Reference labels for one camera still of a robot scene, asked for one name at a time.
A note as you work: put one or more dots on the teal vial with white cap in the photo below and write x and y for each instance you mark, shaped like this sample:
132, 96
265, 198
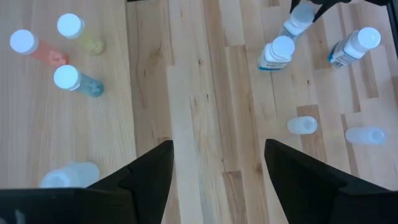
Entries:
87, 85

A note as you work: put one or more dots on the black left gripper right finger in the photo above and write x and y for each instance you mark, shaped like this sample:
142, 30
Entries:
311, 193

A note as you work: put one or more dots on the red vial with white cap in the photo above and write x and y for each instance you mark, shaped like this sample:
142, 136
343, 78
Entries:
46, 54

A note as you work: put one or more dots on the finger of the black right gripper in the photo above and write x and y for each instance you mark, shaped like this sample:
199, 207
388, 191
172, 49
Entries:
294, 4
325, 7

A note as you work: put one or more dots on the white labelled supplement bottle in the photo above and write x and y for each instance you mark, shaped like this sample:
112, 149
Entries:
300, 20
354, 46
276, 53

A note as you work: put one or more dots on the translucent white plastic bottle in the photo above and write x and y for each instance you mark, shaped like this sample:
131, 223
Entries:
301, 124
365, 135
74, 174

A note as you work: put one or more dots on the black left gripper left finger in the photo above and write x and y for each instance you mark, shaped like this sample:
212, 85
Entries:
140, 193

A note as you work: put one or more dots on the black table edge bar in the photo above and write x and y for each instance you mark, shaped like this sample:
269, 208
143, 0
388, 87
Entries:
393, 25

